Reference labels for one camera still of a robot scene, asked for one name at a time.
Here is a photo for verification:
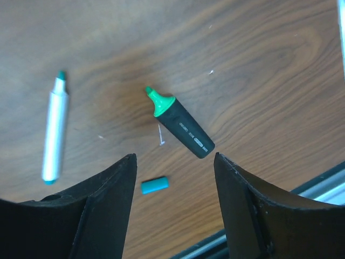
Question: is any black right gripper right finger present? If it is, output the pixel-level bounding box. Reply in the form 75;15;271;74
214;153;344;258

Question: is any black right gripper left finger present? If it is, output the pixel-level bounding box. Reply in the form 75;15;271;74
1;154;137;258

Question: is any black green highlighter pen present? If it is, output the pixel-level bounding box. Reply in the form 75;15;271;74
146;86;215;159

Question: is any white teal marker pen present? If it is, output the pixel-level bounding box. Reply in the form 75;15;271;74
42;71;69;185

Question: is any teal marker cap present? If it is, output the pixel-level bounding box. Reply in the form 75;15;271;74
141;176;169;195

